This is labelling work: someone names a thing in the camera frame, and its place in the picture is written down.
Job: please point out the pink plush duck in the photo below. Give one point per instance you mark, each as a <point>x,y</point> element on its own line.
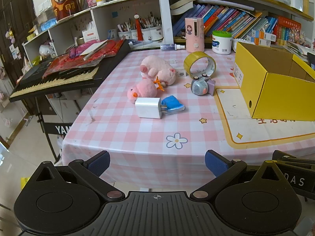
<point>144,89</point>

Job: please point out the white yellow-edged desk mat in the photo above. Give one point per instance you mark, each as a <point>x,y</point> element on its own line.
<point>236,113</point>

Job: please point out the red tassel ornament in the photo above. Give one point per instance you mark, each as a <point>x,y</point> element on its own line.
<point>139,27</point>

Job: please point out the yellow tape roll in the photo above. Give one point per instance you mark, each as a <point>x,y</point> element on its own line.
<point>189,62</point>

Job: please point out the white booklet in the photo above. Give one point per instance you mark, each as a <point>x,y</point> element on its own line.
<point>94,48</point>

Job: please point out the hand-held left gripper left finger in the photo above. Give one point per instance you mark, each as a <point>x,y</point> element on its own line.
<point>99,163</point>

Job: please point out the pink plush pig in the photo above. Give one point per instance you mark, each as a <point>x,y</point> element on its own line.
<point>161,67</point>

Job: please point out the yellow cardboard box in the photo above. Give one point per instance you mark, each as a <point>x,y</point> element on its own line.
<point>283,95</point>

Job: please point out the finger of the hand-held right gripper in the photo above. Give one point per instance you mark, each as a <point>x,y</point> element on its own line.
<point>300,162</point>

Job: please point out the row of colourful books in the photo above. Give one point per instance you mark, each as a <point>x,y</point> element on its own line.
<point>221,19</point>

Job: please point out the white pen holder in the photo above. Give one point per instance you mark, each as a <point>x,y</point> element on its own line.
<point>124,34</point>
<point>156,33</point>
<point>145,33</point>

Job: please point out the white orange medicine box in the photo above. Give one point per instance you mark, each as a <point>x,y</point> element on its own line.
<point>258,34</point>
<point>264,42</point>
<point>270,36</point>
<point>252,39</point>

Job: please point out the white charger plug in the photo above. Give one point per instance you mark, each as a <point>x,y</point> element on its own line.
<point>147,107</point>

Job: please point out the small white square tag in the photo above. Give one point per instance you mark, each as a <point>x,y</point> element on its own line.
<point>181,73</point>

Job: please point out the stack of thick books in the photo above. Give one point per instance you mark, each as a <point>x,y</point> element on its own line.
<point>182,5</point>

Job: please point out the blue eraser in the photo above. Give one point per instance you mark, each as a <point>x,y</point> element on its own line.
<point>172,103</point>

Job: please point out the fortune god figure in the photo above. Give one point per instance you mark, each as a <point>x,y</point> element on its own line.
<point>65,2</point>

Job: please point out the pink cartoon dispenser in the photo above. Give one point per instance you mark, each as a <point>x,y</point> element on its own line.
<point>194,35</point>

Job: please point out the white shelf unit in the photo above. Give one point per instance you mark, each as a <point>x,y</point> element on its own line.
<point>165,9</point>

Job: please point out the pink checkered tablecloth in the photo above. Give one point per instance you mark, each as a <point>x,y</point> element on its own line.
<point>137,132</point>

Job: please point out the white jar green lid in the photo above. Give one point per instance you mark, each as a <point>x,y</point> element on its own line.
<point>221,44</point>

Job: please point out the red plastic packets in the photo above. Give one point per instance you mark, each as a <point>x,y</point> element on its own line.
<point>71,64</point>

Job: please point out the black keyboard stand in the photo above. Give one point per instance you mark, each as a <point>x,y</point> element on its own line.
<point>48,127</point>

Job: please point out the white paper bag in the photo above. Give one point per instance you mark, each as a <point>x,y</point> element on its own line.
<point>90,35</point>

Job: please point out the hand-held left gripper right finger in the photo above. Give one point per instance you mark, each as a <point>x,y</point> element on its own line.
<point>216,163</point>

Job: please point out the red boxed book set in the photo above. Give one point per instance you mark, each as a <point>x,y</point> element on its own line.
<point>289,28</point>

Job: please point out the grey purple toy camera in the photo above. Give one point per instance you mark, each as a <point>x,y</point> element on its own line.
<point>200,86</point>

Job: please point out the black electronic keyboard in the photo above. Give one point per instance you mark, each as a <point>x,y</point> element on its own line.
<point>73,75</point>

